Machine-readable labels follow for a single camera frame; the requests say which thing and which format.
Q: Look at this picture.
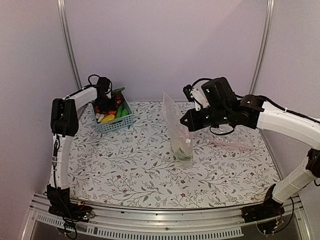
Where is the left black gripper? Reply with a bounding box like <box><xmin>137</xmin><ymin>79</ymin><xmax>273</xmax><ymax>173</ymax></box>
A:
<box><xmin>96</xmin><ymin>95</ymin><xmax>117</xmax><ymax>112</ymax></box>

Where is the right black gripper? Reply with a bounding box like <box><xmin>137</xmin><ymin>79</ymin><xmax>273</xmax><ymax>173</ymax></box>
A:
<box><xmin>180</xmin><ymin>104</ymin><xmax>231</xmax><ymax>131</ymax></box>

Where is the clear zip bag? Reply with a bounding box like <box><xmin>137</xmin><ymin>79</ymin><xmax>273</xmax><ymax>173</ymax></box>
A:
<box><xmin>209</xmin><ymin>124</ymin><xmax>254</xmax><ymax>150</ymax></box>
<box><xmin>162</xmin><ymin>92</ymin><xmax>194</xmax><ymax>168</ymax></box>

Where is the white daikon radish toy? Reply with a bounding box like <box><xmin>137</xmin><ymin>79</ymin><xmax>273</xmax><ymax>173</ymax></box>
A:
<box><xmin>171</xmin><ymin>136</ymin><xmax>193</xmax><ymax>161</ymax></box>

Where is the orange pepper toy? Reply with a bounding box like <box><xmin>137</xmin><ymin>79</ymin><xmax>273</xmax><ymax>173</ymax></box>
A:
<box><xmin>107</xmin><ymin>110</ymin><xmax>117</xmax><ymax>116</ymax></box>

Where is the white garlic toy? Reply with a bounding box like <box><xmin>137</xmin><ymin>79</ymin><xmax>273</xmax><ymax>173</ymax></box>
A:
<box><xmin>95</xmin><ymin>113</ymin><xmax>105</xmax><ymax>123</ymax></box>

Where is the dark red apple toy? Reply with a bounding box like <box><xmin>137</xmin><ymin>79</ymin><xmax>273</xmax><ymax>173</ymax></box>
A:
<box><xmin>114</xmin><ymin>92</ymin><xmax>124</xmax><ymax>106</ymax></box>

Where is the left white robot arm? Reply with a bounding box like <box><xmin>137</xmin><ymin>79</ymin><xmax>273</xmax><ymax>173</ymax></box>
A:
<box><xmin>46</xmin><ymin>74</ymin><xmax>116</xmax><ymax>196</ymax></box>

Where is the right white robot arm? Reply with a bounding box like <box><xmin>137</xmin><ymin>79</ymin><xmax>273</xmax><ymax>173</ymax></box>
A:
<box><xmin>180</xmin><ymin>77</ymin><xmax>320</xmax><ymax>218</ymax></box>

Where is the yellow pepper toy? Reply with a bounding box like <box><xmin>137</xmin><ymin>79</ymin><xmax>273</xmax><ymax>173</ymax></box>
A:
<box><xmin>100</xmin><ymin>114</ymin><xmax>116</xmax><ymax>124</ymax></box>

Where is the green pepper toy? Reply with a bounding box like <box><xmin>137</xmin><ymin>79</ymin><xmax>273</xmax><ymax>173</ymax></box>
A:
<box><xmin>115</xmin><ymin>104</ymin><xmax>129</xmax><ymax>119</ymax></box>

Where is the green cucumber toy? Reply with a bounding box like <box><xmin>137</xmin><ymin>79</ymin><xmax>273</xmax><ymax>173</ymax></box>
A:
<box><xmin>111</xmin><ymin>87</ymin><xmax>125</xmax><ymax>96</ymax></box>

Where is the light blue plastic basket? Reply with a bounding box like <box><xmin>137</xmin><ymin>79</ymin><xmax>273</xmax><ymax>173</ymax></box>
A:
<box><xmin>90</xmin><ymin>98</ymin><xmax>134</xmax><ymax>134</ymax></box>

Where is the floral patterned table mat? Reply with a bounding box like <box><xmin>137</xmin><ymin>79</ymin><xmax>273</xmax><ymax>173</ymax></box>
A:
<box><xmin>67</xmin><ymin>101</ymin><xmax>280</xmax><ymax>209</ymax></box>

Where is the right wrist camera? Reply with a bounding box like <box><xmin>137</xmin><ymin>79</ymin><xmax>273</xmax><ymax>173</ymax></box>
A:
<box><xmin>182</xmin><ymin>84</ymin><xmax>210</xmax><ymax>111</ymax></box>

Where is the front aluminium rail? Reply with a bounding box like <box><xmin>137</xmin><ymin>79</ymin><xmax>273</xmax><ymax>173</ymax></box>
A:
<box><xmin>23</xmin><ymin>194</ymin><xmax>312</xmax><ymax>240</ymax></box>

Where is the left aluminium frame post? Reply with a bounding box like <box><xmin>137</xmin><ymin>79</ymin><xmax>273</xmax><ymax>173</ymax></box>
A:
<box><xmin>56</xmin><ymin>0</ymin><xmax>83</xmax><ymax>90</ymax></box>

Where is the aluminium frame post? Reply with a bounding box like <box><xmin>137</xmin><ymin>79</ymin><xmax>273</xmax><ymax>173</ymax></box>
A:
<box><xmin>248</xmin><ymin>0</ymin><xmax>275</xmax><ymax>95</ymax></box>
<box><xmin>56</xmin><ymin>0</ymin><xmax>83</xmax><ymax>90</ymax></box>

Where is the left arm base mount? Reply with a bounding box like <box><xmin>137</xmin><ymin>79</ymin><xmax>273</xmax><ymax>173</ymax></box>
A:
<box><xmin>46</xmin><ymin>185</ymin><xmax>95</xmax><ymax>222</ymax></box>

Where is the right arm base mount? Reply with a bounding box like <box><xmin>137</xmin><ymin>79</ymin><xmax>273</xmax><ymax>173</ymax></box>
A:
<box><xmin>241</xmin><ymin>184</ymin><xmax>285</xmax><ymax>235</ymax></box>

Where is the right aluminium frame post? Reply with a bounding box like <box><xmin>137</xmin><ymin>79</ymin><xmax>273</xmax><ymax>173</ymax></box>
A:
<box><xmin>248</xmin><ymin>0</ymin><xmax>275</xmax><ymax>95</ymax></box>

